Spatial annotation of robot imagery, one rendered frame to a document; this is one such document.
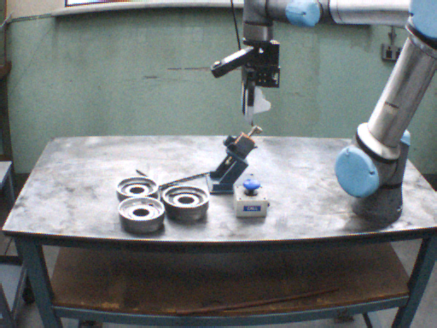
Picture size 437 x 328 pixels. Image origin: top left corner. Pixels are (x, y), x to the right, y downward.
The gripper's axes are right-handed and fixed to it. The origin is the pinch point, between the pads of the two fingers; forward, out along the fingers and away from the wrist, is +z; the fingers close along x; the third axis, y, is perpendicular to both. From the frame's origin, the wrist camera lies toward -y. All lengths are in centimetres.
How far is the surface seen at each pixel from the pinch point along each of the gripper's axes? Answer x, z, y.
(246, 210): -17.2, 16.2, -1.6
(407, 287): -24, 43, 49
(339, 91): 143, 34, 82
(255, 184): -15.1, 10.9, 0.5
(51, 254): 79, 99, -78
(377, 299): -25, 44, 38
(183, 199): -11.6, 16.2, -15.2
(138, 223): -24.3, 15.0, -25.7
